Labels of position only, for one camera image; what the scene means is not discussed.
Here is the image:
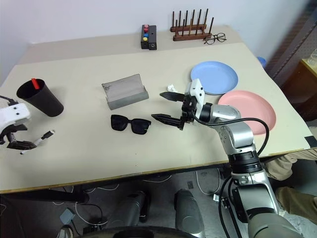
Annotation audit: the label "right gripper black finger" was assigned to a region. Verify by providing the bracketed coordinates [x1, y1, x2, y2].
[151, 113, 184, 131]
[159, 91, 186, 102]

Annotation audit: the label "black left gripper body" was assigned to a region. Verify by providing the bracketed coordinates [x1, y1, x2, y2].
[0, 123, 29, 142]

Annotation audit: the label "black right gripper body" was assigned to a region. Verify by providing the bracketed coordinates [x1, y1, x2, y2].
[180, 92, 199, 126]

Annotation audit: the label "white marker with black cap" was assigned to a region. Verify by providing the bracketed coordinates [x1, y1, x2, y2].
[20, 129, 55, 155]

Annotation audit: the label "pink plate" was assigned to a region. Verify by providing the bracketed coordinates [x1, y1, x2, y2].
[217, 90, 277, 136]

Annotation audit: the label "black plastic cup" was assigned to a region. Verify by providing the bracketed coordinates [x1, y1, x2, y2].
[16, 78, 65, 118]

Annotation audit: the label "grey open glasses case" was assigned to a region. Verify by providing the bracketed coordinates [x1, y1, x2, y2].
[102, 73, 150, 111]

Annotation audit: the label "black sunglasses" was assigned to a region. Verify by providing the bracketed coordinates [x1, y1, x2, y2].
[110, 114, 153, 135]

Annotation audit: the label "blue plate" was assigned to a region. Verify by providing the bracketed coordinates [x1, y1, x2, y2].
[190, 60, 239, 96]

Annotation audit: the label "black box with coloured buttons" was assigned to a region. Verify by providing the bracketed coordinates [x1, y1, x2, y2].
[140, 24, 150, 50]

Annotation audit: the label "plain black box with hole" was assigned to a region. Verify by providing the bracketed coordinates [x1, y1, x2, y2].
[148, 25, 159, 51]

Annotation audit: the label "brown wooden peg rack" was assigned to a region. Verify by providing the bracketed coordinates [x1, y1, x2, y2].
[169, 9, 214, 42]

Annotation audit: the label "black-framed clear eyeglasses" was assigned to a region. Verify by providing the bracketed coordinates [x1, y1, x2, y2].
[203, 32, 228, 46]

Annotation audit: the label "grey power adapter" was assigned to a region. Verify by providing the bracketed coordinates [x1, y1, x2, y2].
[59, 208, 76, 226]

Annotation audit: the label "dark grey rounded shape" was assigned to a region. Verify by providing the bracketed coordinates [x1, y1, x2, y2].
[108, 190, 152, 228]
[174, 189, 206, 238]

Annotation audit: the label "brown wooden cabinet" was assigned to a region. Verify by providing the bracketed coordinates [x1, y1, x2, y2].
[281, 59, 317, 122]

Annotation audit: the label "black rounded rim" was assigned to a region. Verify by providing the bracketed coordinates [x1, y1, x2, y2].
[81, 223, 199, 238]

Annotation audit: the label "dark perforated panel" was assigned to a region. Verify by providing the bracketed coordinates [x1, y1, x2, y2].
[265, 0, 317, 88]

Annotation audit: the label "black tape patch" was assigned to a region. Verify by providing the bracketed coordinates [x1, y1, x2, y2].
[305, 135, 317, 148]

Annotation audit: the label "khaki cloth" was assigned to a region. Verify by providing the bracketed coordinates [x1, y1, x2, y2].
[262, 148, 317, 220]

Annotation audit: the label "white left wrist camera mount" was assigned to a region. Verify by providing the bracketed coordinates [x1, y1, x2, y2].
[0, 103, 32, 130]

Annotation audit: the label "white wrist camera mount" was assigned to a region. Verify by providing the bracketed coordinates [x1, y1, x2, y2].
[0, 103, 32, 130]
[185, 78, 206, 110]

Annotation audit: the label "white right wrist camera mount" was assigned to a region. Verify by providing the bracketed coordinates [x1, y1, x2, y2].
[185, 78, 206, 110]

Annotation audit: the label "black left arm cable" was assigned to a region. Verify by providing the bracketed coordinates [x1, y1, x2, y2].
[0, 95, 17, 105]

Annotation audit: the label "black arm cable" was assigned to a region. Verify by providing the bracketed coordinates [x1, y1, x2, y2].
[192, 115, 271, 157]
[0, 95, 17, 105]

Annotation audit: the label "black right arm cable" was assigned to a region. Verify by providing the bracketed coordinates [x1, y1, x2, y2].
[192, 115, 271, 157]

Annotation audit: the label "white floor cable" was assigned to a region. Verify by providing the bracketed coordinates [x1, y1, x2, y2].
[73, 201, 106, 225]
[196, 169, 221, 196]

